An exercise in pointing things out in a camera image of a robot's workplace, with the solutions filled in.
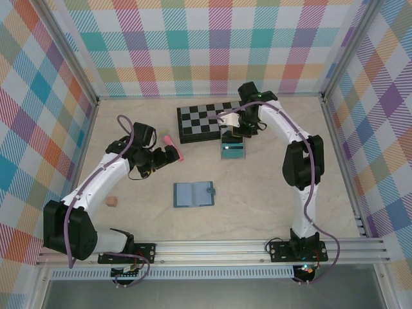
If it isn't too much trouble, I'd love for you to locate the pink marker pen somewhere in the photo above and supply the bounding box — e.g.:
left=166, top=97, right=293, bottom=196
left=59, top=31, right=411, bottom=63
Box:
left=157, top=129, right=185, bottom=162

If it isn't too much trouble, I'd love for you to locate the teal leather card wallet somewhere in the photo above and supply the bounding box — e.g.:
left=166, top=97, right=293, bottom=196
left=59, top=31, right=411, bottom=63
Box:
left=173, top=180, right=217, bottom=209

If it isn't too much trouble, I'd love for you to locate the aluminium frame post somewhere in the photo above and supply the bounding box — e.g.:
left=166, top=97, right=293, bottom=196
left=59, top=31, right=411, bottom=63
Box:
left=40, top=0, right=100, bottom=106
left=321, top=0, right=380, bottom=100

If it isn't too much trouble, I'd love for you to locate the black and grey chessboard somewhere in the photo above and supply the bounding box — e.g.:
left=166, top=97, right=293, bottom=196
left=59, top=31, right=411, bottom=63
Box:
left=176, top=99, right=260, bottom=145

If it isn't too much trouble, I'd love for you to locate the aluminium mounting rail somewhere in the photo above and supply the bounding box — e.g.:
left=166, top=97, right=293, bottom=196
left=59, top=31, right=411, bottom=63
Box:
left=34, top=237, right=392, bottom=267

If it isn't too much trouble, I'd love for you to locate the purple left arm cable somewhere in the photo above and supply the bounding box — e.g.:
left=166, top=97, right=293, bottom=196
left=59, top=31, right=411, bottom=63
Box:
left=66, top=115, right=151, bottom=288

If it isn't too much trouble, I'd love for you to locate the clear acrylic card stand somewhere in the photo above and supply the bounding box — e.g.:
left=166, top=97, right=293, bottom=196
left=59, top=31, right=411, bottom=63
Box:
left=220, top=127, right=247, bottom=161

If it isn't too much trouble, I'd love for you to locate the grey metal panel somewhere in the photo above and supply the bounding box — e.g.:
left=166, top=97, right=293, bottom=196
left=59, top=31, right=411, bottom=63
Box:
left=41, top=279, right=387, bottom=309

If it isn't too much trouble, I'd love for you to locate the plain teal card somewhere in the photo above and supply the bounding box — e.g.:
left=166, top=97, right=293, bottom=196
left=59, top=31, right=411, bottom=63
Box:
left=221, top=149, right=246, bottom=160

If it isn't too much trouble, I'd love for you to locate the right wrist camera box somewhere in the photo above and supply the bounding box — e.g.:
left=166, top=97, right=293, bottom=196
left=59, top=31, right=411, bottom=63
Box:
left=218, top=112, right=239, bottom=129

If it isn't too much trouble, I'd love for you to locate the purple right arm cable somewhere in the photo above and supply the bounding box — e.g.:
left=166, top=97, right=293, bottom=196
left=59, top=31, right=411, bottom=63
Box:
left=216, top=101, right=341, bottom=286

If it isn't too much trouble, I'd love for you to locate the slotted grey cable duct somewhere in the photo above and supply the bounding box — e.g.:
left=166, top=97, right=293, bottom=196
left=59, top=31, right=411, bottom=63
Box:
left=50, top=268, right=296, bottom=280

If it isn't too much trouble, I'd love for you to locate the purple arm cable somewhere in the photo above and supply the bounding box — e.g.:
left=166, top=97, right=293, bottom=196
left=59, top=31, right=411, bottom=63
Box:
left=216, top=101, right=341, bottom=286
left=66, top=115, right=151, bottom=288

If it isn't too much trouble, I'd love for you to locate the aluminium frame rail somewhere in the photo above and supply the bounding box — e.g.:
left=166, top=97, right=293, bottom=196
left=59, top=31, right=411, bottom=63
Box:
left=321, top=98, right=370, bottom=239
left=57, top=101, right=100, bottom=241

